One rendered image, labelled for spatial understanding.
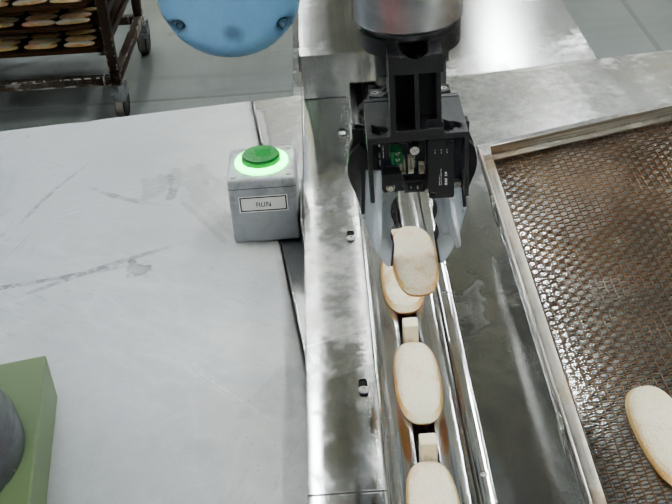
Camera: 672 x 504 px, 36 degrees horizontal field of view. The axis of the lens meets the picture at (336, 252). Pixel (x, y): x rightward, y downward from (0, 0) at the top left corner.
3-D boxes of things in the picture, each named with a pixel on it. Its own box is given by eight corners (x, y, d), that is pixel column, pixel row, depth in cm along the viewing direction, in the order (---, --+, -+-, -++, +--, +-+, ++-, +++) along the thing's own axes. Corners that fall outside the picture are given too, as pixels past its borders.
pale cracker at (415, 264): (387, 231, 90) (386, 220, 89) (430, 228, 90) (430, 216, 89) (396, 299, 82) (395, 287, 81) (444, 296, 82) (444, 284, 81)
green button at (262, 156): (243, 159, 109) (241, 145, 108) (281, 156, 109) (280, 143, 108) (241, 178, 105) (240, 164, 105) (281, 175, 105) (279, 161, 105)
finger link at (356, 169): (342, 213, 81) (353, 112, 77) (342, 203, 83) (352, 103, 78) (402, 216, 82) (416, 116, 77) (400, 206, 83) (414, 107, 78)
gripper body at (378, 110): (366, 211, 74) (356, 55, 68) (361, 154, 81) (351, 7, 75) (473, 204, 74) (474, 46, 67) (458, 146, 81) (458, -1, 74)
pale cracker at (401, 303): (377, 253, 100) (377, 244, 99) (417, 251, 100) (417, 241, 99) (385, 317, 91) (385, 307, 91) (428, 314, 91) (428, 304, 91)
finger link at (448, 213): (444, 295, 81) (423, 197, 76) (436, 252, 86) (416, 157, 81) (484, 287, 80) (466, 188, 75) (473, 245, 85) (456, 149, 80)
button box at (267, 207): (239, 232, 116) (227, 145, 110) (309, 227, 116) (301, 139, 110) (236, 274, 110) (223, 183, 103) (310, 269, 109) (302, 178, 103)
